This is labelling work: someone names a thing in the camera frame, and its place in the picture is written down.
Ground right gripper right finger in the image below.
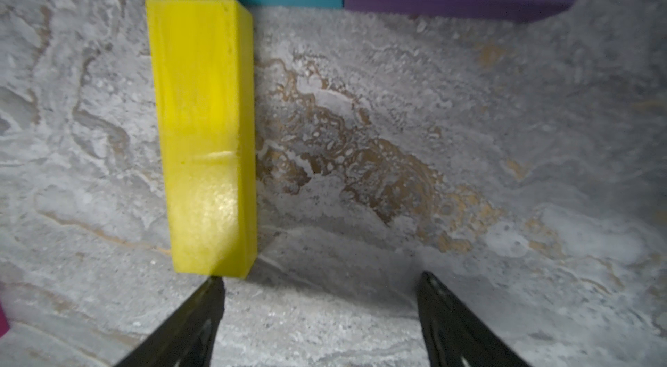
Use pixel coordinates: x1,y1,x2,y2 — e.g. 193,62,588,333
416,271,529,367

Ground long yellow block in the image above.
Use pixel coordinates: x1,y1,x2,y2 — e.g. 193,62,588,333
146,0,258,278

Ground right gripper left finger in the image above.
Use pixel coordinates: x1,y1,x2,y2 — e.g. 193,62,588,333
116,276,226,367

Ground magenta block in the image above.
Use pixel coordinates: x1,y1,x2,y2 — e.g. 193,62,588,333
0,306,10,337

